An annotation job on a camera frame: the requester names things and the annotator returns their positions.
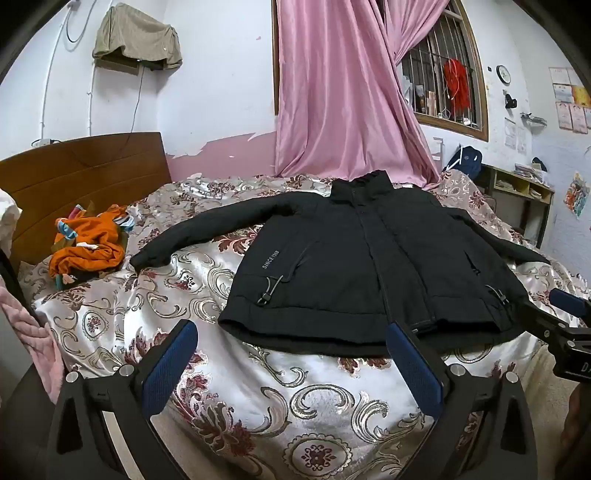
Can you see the round wall clock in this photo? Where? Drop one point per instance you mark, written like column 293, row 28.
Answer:
column 503, row 74

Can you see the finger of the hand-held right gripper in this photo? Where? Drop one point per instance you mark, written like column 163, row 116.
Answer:
column 549, row 316
column 570, row 302

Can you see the pink curtain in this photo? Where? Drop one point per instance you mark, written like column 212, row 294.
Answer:
column 341, row 92

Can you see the row of windowsill bottles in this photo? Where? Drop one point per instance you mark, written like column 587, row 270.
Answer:
column 422, row 99

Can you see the black wall hook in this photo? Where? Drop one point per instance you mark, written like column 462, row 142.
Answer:
column 509, row 100

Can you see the dark blue backpack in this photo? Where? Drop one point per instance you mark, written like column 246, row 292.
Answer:
column 466, row 161

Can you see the white wall paper sheets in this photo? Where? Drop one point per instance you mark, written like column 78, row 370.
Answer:
column 515, row 136

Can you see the colourful wall poster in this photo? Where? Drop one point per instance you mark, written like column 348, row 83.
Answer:
column 577, row 196

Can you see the pink fluffy blanket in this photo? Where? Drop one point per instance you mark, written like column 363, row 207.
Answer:
column 37, row 341

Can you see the khaki cloth cover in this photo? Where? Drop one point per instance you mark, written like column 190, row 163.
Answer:
column 134, row 32

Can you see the person's right forearm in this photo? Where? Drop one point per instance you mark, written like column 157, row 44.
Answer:
column 579, row 424

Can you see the group of wall certificates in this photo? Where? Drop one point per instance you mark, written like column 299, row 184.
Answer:
column 572, row 101

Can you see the wooden headboard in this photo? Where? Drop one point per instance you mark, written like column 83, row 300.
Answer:
column 69, row 175

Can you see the white wall conduit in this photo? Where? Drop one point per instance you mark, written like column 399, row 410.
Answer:
column 51, row 69

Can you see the white power strip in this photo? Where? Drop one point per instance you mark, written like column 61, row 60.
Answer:
column 44, row 142

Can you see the black jacket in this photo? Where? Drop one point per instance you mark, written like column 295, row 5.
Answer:
column 346, row 277

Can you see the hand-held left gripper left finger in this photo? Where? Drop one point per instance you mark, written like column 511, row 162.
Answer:
column 168, row 369

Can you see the orange garment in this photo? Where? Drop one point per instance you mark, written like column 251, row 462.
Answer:
column 87, row 249

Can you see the red hanging garment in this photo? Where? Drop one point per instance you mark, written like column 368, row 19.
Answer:
column 458, row 83

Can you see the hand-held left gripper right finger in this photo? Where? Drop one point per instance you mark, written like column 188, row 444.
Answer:
column 413, row 369

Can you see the wall air conditioner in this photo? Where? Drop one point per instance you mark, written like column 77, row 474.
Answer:
column 115, row 65

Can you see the metal wall rack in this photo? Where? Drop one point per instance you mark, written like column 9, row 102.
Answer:
column 533, row 119

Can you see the wooden shelf unit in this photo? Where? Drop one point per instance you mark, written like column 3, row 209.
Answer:
column 517, row 187

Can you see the floral satin bedspread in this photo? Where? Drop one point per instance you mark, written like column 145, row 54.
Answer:
column 277, row 406

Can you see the barred window with wooden frame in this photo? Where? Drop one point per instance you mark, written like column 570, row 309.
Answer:
column 476, row 92

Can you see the teal striped cloth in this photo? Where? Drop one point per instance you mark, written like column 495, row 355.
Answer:
column 125, row 222

